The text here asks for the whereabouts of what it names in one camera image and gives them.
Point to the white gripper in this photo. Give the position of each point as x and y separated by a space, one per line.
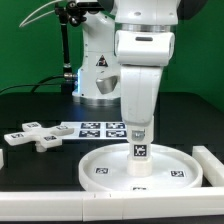
142 56

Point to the white round table top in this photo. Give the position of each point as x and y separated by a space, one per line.
111 168

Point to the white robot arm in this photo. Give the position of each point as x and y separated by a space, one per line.
99 74

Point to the white marker sheet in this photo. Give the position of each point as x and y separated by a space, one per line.
96 130

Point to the white front fence bar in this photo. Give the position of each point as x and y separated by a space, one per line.
93 206

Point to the white fence bar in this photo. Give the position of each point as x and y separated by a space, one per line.
213 169
93 206
1 159

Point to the white right fence bar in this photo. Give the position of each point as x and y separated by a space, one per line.
213 169

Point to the white cross-shaped table base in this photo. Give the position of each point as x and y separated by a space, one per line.
44 138

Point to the white left fence bar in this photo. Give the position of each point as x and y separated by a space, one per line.
1 159

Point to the black camera on mount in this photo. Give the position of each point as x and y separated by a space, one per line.
77 9

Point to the black camera stand pole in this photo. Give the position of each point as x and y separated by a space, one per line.
68 86

